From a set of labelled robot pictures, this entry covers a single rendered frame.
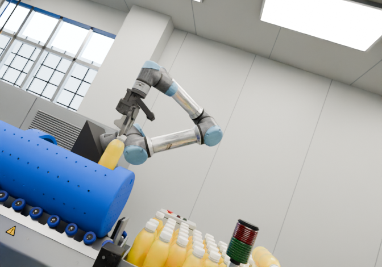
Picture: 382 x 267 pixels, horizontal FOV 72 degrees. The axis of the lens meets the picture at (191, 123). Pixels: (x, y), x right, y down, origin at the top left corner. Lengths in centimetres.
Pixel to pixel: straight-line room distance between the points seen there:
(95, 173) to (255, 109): 312
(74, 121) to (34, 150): 178
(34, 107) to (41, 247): 223
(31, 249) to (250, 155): 307
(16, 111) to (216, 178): 252
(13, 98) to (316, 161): 376
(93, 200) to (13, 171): 32
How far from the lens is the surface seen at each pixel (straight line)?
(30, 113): 323
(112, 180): 107
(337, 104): 426
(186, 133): 141
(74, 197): 108
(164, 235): 98
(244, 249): 78
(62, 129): 297
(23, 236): 119
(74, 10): 537
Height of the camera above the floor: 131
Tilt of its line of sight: 11 degrees up
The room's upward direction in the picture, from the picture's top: 24 degrees clockwise
